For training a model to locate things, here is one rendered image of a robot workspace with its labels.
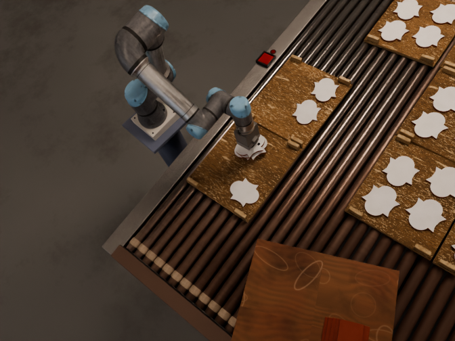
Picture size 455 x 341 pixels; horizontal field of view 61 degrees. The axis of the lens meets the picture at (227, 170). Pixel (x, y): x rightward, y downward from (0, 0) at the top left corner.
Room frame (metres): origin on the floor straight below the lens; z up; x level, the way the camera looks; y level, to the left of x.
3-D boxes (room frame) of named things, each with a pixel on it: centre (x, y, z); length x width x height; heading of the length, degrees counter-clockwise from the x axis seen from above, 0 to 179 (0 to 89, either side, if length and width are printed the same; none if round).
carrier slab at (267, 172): (0.83, -0.08, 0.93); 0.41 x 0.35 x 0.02; 122
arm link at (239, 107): (0.89, -0.13, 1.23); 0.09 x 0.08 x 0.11; 30
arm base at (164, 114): (1.31, 0.25, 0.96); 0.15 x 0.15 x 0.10
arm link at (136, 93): (1.31, 0.25, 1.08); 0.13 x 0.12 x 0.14; 120
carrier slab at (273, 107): (1.05, -0.43, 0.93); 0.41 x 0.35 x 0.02; 122
